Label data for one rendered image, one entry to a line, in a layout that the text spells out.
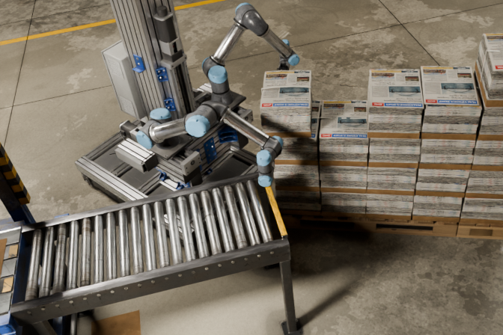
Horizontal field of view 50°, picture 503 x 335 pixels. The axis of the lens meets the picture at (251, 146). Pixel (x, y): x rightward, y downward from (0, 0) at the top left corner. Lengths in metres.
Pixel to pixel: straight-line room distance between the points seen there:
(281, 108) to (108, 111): 2.48
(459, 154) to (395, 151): 0.35
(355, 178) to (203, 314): 1.25
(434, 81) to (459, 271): 1.20
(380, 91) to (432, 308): 1.31
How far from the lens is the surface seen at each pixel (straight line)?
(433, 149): 3.22
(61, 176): 4.65
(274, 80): 3.24
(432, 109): 3.03
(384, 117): 3.06
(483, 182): 3.44
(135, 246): 2.81
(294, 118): 3.07
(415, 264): 3.62
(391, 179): 3.37
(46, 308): 2.80
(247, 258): 2.65
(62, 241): 3.00
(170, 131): 2.94
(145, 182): 4.00
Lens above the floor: 2.88
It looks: 41 degrees down
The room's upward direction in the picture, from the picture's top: 8 degrees counter-clockwise
